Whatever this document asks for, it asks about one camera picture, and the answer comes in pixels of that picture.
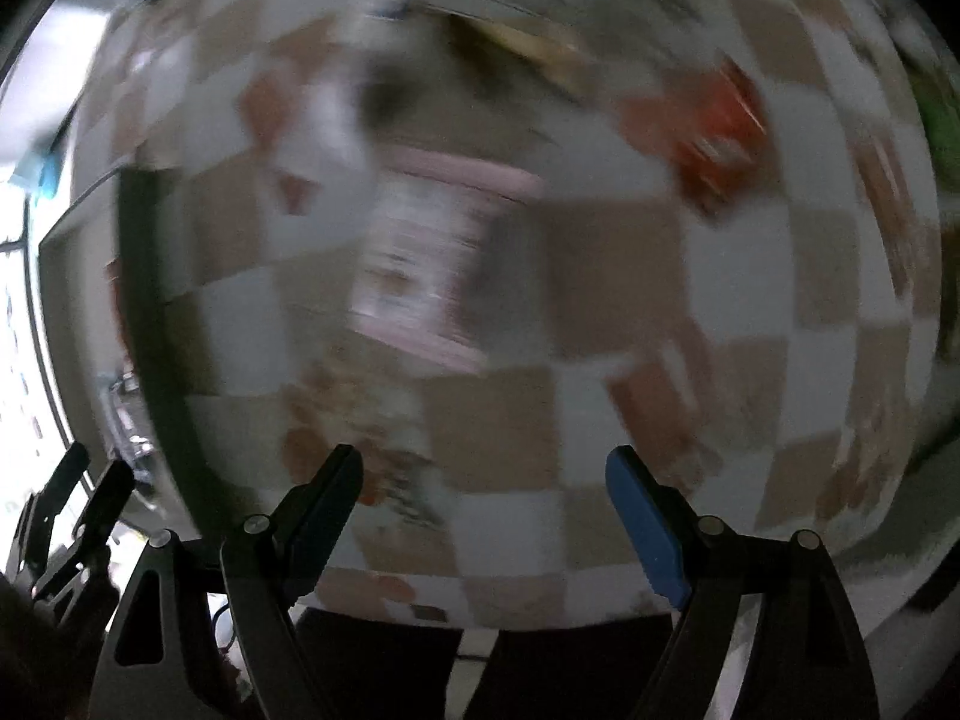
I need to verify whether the dark green storage bin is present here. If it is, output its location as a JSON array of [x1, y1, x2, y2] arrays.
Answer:
[[37, 167, 233, 539]]

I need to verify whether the checkered patterned tablecloth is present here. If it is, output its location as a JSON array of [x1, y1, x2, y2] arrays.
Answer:
[[73, 0, 939, 629]]

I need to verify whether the red snack packet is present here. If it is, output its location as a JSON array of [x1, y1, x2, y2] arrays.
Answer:
[[617, 55, 768, 218]]

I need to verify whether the pink white snack bag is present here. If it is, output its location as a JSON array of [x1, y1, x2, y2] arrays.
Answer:
[[350, 146, 542, 372]]

